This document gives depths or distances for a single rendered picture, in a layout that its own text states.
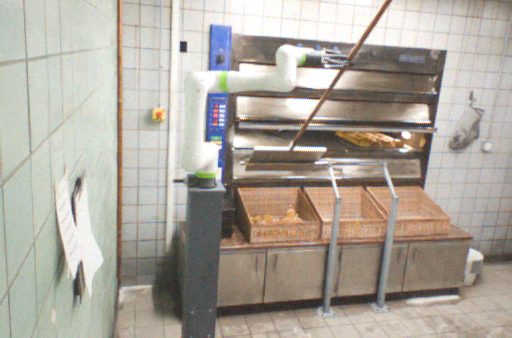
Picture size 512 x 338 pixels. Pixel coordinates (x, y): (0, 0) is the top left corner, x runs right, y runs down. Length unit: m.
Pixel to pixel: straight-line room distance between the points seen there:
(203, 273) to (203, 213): 0.37
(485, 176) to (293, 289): 2.30
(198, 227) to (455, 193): 2.85
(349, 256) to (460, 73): 1.95
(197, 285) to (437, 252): 2.15
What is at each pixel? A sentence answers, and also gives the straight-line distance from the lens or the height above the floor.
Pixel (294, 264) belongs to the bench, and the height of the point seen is 0.41.
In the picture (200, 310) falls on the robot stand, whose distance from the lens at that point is 2.77.
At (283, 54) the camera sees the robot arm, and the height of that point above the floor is 1.97.
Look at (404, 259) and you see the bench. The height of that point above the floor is 0.40.
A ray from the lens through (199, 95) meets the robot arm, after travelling 2.21.
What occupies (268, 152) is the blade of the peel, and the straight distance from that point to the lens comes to 3.12.
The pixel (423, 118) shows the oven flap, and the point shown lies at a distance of 4.18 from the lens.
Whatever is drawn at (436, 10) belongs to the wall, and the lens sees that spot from 4.17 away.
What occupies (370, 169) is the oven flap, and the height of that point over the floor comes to 1.01.
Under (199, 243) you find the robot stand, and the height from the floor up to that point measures 0.88.
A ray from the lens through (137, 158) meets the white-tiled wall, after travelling 3.47.
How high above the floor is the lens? 1.98
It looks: 12 degrees down
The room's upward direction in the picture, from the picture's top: 4 degrees clockwise
